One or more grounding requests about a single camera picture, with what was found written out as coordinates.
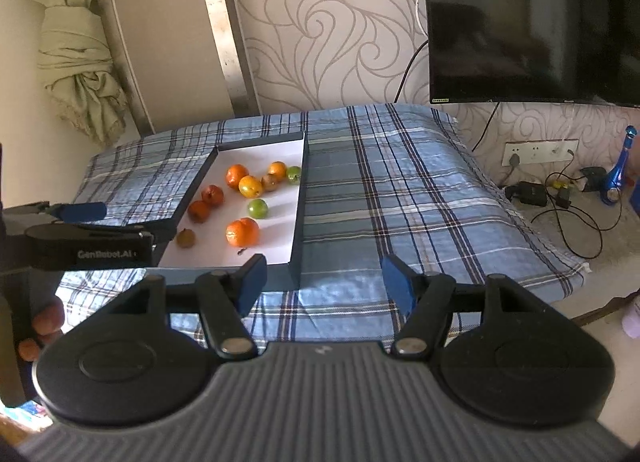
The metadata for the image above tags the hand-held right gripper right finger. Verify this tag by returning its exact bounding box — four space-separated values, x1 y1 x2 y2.
380 254 543 357

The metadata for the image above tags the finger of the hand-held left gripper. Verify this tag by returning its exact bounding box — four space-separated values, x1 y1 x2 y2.
25 223 157 245
50 201 108 223

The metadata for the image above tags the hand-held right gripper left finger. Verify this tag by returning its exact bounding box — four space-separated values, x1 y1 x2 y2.
117 253 268 357

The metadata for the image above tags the grey box with white interior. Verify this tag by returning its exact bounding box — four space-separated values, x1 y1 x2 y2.
150 131 311 290

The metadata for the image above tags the large orange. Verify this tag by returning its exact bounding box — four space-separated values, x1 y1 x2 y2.
225 217 261 248

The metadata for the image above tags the rough-skinned orange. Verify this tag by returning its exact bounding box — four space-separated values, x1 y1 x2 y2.
225 164 250 191

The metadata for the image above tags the person's left hand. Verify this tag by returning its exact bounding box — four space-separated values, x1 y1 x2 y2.
17 297 67 363

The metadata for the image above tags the blue plaid blanket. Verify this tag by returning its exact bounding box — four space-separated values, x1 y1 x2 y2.
55 102 588 350

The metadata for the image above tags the green fringed curtain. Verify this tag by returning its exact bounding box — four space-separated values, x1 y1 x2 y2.
37 0 128 145

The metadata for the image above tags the colourful printed cloth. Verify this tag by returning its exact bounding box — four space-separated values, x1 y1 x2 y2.
0 392 51 438

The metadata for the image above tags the black power adapter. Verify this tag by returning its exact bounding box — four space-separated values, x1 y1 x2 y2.
505 181 548 209

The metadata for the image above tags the beige panel with metal edges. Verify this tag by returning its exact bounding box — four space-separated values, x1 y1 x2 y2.
95 0 261 137

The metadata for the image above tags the black charger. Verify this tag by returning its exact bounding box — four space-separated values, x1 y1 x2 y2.
580 168 607 193

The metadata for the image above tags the pale pink object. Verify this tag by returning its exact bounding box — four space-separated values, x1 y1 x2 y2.
621 292 640 337

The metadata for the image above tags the blue bottle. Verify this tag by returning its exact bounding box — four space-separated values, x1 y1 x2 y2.
600 126 638 207

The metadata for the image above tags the black television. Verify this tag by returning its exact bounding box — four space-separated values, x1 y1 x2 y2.
417 0 640 106

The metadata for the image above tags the black looped cable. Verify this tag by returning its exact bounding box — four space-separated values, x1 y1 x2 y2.
530 169 623 260

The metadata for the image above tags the black television cable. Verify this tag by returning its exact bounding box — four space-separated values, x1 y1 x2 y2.
471 102 501 153
394 39 430 103

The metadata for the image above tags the white wall socket plate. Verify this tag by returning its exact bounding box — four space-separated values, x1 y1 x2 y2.
502 139 580 167

